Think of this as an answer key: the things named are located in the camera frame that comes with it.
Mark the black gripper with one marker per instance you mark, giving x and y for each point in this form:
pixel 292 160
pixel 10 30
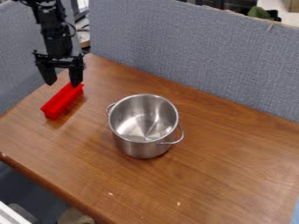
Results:
pixel 59 56

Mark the red rectangular block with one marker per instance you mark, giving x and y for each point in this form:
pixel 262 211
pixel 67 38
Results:
pixel 62 100

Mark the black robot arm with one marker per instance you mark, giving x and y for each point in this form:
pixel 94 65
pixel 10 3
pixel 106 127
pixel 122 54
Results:
pixel 50 15

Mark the stainless steel pot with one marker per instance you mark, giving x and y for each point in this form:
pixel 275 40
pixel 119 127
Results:
pixel 143 121

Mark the green object behind partition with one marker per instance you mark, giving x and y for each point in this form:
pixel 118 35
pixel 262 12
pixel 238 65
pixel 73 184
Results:
pixel 258 12

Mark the grey fabric partition left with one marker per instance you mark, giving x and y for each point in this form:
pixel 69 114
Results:
pixel 21 39

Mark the grey fabric partition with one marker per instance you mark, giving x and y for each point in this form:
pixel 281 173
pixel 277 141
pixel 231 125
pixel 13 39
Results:
pixel 238 57
pixel 21 39

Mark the grey fabric partition right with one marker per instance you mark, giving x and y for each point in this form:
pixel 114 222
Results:
pixel 238 57

